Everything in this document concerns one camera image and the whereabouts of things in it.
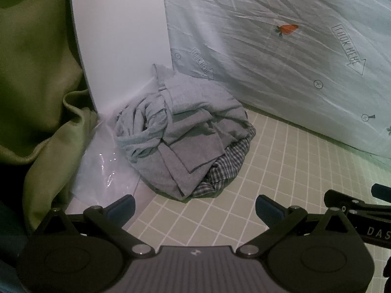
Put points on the white panel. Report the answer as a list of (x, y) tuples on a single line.
[(122, 36)]

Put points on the checked garment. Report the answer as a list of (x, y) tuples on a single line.
[(229, 164)]

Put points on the pale printed bed sheet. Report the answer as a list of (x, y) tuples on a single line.
[(244, 36)]

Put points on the light blue garment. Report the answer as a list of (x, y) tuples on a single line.
[(137, 128)]

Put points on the clear plastic sheet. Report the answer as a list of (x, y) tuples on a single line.
[(100, 164)]

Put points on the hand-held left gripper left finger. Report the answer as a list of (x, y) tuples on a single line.
[(120, 212)]

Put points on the green curtain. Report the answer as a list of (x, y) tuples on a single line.
[(30, 67)]

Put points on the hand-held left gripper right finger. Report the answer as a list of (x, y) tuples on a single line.
[(268, 209)]

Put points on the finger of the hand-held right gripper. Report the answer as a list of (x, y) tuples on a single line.
[(366, 209), (381, 193)]

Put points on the grey shirt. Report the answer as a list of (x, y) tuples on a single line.
[(195, 106)]

